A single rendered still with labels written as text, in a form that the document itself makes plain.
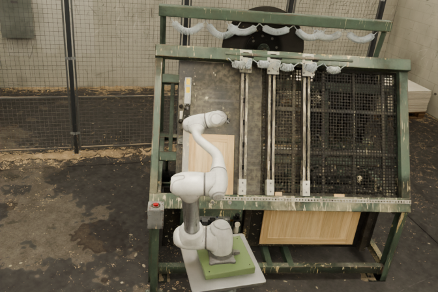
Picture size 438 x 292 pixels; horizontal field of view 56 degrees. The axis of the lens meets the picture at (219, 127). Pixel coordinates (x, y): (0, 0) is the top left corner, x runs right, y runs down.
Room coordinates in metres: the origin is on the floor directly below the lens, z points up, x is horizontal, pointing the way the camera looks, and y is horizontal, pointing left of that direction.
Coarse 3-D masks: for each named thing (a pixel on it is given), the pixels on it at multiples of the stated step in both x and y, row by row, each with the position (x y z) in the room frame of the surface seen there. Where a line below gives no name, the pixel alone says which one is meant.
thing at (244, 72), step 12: (240, 60) 3.33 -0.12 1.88; (240, 72) 3.37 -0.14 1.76; (240, 84) 3.30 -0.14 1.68; (240, 96) 3.24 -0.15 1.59; (240, 108) 3.18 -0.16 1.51; (240, 120) 3.12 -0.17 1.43; (240, 132) 3.06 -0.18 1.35; (240, 144) 3.01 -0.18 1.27; (240, 156) 2.96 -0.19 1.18; (240, 168) 2.91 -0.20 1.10; (240, 180) 2.86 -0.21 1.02; (240, 192) 2.81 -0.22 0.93
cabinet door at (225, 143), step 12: (192, 144) 3.00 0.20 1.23; (216, 144) 3.03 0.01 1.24; (228, 144) 3.04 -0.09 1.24; (192, 156) 2.95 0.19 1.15; (204, 156) 2.96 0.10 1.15; (228, 156) 2.99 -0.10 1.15; (192, 168) 2.90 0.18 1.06; (204, 168) 2.92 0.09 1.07; (228, 168) 2.94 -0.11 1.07; (228, 180) 2.89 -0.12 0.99; (228, 192) 2.84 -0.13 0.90
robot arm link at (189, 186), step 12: (180, 180) 1.94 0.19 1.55; (192, 180) 1.94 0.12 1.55; (180, 192) 1.92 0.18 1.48; (192, 192) 1.92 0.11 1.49; (192, 204) 1.99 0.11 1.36; (192, 216) 2.04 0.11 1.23; (180, 228) 2.19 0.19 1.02; (192, 228) 2.10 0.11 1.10; (204, 228) 2.22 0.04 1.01; (180, 240) 2.15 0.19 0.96; (192, 240) 2.11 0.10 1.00; (204, 240) 2.16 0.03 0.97
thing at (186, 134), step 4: (184, 92) 3.19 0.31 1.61; (184, 96) 3.17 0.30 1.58; (188, 96) 3.17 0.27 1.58; (184, 100) 3.15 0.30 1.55; (188, 100) 3.16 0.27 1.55; (184, 132) 3.02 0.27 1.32; (188, 132) 3.02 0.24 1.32; (184, 136) 3.00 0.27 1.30; (188, 136) 3.01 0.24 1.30; (184, 140) 2.99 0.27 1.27; (188, 140) 2.99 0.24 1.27; (184, 144) 2.97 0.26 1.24; (188, 144) 2.98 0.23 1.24; (184, 148) 2.95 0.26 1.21; (188, 148) 2.96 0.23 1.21; (184, 152) 2.94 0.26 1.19; (188, 152) 2.94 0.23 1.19; (184, 156) 2.92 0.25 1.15; (184, 160) 2.90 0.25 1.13; (184, 164) 2.89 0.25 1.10; (184, 168) 2.87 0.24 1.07
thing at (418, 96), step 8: (408, 80) 7.93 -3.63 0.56; (408, 88) 7.40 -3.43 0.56; (416, 88) 7.45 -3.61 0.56; (424, 88) 7.49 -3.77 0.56; (288, 96) 7.47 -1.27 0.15; (296, 96) 7.18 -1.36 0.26; (408, 96) 7.21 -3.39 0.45; (416, 96) 7.27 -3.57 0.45; (424, 96) 7.32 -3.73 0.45; (416, 104) 7.28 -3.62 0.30; (424, 104) 7.34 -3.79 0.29; (416, 112) 7.31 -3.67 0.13; (424, 112) 7.36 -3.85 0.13
